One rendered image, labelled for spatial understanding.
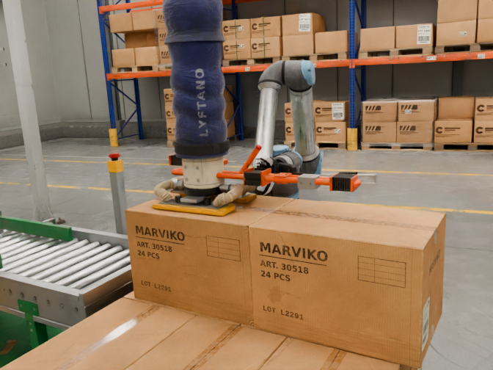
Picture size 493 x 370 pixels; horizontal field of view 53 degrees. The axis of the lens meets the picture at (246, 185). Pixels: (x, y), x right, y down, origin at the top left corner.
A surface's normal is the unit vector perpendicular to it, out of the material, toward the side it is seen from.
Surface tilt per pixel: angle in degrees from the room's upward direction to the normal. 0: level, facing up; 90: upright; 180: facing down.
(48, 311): 90
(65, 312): 90
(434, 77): 90
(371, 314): 90
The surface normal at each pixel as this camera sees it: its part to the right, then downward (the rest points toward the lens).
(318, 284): -0.51, 0.22
